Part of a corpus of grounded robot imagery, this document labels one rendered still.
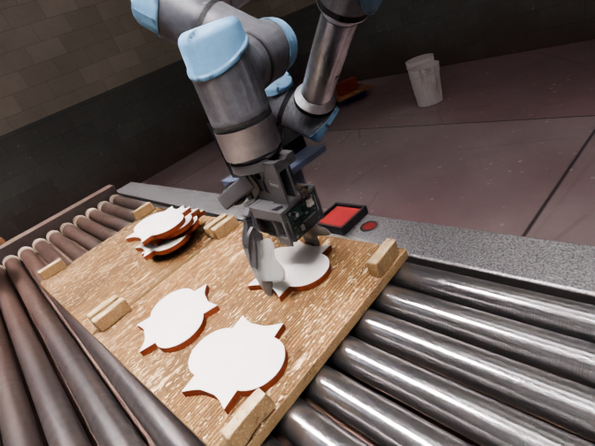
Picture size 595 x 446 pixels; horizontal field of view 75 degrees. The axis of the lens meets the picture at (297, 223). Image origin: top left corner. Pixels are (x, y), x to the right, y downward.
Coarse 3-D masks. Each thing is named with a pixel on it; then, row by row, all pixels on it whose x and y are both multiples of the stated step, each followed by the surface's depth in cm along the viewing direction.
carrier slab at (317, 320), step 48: (240, 240) 77; (336, 240) 64; (192, 288) 67; (240, 288) 62; (336, 288) 54; (96, 336) 65; (144, 336) 60; (288, 336) 49; (336, 336) 46; (144, 384) 51; (288, 384) 43; (192, 432) 43
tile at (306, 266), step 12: (276, 252) 65; (288, 252) 64; (300, 252) 63; (312, 252) 62; (324, 252) 61; (288, 264) 61; (300, 264) 60; (312, 264) 59; (324, 264) 58; (288, 276) 58; (300, 276) 57; (312, 276) 56; (324, 276) 56; (252, 288) 60; (276, 288) 57; (288, 288) 56; (300, 288) 56
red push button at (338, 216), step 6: (336, 210) 74; (342, 210) 74; (348, 210) 73; (354, 210) 72; (330, 216) 73; (336, 216) 72; (342, 216) 72; (348, 216) 71; (324, 222) 72; (330, 222) 71; (336, 222) 70; (342, 222) 70
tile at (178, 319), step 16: (208, 288) 65; (160, 304) 64; (176, 304) 63; (192, 304) 61; (208, 304) 59; (144, 320) 62; (160, 320) 60; (176, 320) 59; (192, 320) 57; (160, 336) 57; (176, 336) 56; (192, 336) 55; (144, 352) 56
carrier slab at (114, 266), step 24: (144, 216) 111; (120, 240) 101; (192, 240) 85; (72, 264) 99; (96, 264) 93; (120, 264) 88; (144, 264) 83; (168, 264) 79; (48, 288) 91; (72, 288) 86; (96, 288) 81; (120, 288) 77; (144, 288) 74; (72, 312) 76
